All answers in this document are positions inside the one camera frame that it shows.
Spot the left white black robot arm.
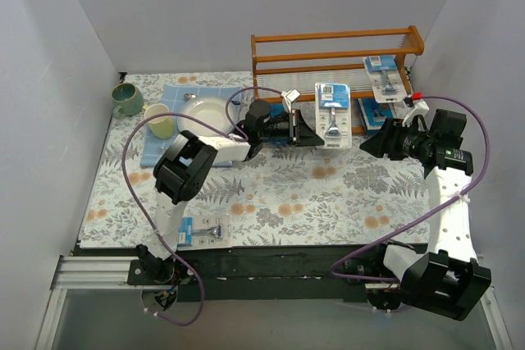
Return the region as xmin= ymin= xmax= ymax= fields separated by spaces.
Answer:
xmin=137 ymin=100 xmax=325 ymax=284

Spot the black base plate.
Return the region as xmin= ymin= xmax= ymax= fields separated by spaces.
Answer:
xmin=179 ymin=245 xmax=401 ymax=309

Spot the blue checked cloth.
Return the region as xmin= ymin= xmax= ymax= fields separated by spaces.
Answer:
xmin=140 ymin=84 xmax=241 ymax=167

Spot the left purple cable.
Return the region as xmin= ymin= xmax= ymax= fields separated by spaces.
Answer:
xmin=121 ymin=85 xmax=288 ymax=327

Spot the floral table mat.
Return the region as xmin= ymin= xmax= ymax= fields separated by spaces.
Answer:
xmin=77 ymin=70 xmax=464 ymax=249

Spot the orange wooden shelf rack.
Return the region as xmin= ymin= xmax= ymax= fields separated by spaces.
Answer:
xmin=249 ymin=24 xmax=426 ymax=138

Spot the metal spoon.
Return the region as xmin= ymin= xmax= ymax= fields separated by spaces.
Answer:
xmin=184 ymin=93 xmax=197 ymax=101

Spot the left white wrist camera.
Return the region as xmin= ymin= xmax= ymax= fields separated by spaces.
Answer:
xmin=281 ymin=89 xmax=300 ymax=113

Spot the white blue harrys razor box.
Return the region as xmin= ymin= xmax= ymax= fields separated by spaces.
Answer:
xmin=357 ymin=98 xmax=395 ymax=135

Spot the green ceramic mug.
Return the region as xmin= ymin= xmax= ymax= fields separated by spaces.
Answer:
xmin=112 ymin=83 xmax=144 ymax=119

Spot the aluminium frame rail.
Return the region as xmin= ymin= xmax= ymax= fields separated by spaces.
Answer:
xmin=35 ymin=256 xmax=513 ymax=349

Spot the white paper plate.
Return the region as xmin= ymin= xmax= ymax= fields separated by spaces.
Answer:
xmin=176 ymin=96 xmax=240 ymax=137

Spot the razor blister pack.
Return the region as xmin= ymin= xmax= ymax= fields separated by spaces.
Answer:
xmin=177 ymin=216 xmax=233 ymax=250
xmin=315 ymin=83 xmax=352 ymax=149
xmin=363 ymin=55 xmax=406 ymax=103

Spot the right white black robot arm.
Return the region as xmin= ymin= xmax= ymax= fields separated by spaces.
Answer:
xmin=360 ymin=109 xmax=491 ymax=320

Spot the pale yellow cup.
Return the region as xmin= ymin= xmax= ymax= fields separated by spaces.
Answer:
xmin=143 ymin=103 xmax=175 ymax=140

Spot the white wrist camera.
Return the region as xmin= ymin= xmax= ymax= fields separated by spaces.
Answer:
xmin=281 ymin=89 xmax=300 ymax=113
xmin=402 ymin=93 xmax=429 ymax=127

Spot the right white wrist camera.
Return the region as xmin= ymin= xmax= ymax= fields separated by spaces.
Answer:
xmin=402 ymin=93 xmax=429 ymax=127

